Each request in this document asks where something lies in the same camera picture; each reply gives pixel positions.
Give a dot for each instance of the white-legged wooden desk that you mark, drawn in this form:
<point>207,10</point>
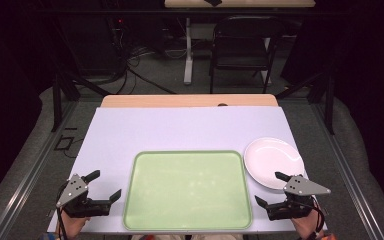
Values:
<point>188,66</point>

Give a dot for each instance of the black folding chair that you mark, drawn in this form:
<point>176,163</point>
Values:
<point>246,43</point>

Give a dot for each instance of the black curtain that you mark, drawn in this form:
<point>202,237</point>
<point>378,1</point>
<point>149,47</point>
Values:
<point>370,66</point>
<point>6,66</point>

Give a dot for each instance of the black metal stand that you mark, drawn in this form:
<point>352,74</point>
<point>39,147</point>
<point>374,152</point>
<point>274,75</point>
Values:
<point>57,100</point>
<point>329,100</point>

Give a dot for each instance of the white plate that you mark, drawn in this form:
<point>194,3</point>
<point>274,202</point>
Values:
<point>270,160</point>

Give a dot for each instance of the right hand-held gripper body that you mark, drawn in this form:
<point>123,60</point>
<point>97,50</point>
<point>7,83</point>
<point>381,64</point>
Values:
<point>301,186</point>

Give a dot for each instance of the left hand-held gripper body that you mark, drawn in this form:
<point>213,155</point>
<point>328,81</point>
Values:
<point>73,190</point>

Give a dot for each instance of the black device on desk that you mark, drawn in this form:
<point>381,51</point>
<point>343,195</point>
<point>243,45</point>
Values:
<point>213,2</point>

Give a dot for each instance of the person's left hand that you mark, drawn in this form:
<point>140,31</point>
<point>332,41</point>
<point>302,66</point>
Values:
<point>70,226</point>

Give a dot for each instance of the wooden table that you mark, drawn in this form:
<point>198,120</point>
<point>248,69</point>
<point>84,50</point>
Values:
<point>186,100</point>

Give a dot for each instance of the person's right hand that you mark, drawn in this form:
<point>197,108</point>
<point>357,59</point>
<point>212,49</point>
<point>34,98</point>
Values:
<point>308,226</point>

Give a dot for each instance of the green tray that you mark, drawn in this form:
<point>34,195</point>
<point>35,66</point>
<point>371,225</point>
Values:
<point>186,190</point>

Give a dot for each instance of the black floor socket frame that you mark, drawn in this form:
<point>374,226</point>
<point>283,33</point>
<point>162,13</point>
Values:
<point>63,143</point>

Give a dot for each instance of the aluminium floor rail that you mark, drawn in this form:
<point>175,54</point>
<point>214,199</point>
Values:
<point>30,173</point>
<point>350,173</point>

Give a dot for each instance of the dark equipment cabinet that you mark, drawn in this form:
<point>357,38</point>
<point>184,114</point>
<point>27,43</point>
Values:
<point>90,43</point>

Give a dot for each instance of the pale lilac table mat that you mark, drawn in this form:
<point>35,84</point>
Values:
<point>180,130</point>

